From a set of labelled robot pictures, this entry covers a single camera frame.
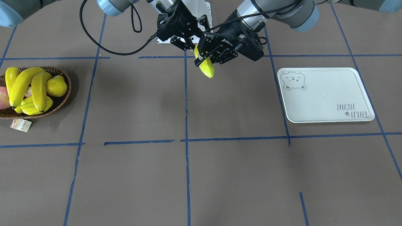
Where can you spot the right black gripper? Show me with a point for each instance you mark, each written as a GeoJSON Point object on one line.
{"type": "Point", "coordinates": [183, 19]}

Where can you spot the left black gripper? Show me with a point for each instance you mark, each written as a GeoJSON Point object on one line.
{"type": "Point", "coordinates": [231, 32]}

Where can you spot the yellow banana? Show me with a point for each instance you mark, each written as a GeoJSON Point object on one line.
{"type": "Point", "coordinates": [38, 86]}
{"type": "Point", "coordinates": [206, 66]}
{"type": "Point", "coordinates": [11, 75]}
{"type": "Point", "coordinates": [21, 84]}

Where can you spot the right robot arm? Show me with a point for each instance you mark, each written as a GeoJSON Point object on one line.
{"type": "Point", "coordinates": [15, 12]}

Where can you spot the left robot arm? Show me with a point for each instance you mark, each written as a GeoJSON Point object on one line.
{"type": "Point", "coordinates": [300, 15]}

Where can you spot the brown wicker basket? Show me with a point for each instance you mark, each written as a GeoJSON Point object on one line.
{"type": "Point", "coordinates": [58, 102]}

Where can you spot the paper tag on basket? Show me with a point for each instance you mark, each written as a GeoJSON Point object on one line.
{"type": "Point", "coordinates": [21, 125]}

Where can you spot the white bear tray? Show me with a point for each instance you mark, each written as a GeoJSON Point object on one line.
{"type": "Point", "coordinates": [324, 94]}

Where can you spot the yellow pear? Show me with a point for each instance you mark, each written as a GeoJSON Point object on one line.
{"type": "Point", "coordinates": [56, 86]}

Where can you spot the yellow starfruit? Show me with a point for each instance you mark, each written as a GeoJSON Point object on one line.
{"type": "Point", "coordinates": [27, 106]}

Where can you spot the pink red apple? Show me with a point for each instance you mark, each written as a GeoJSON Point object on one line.
{"type": "Point", "coordinates": [3, 99]}

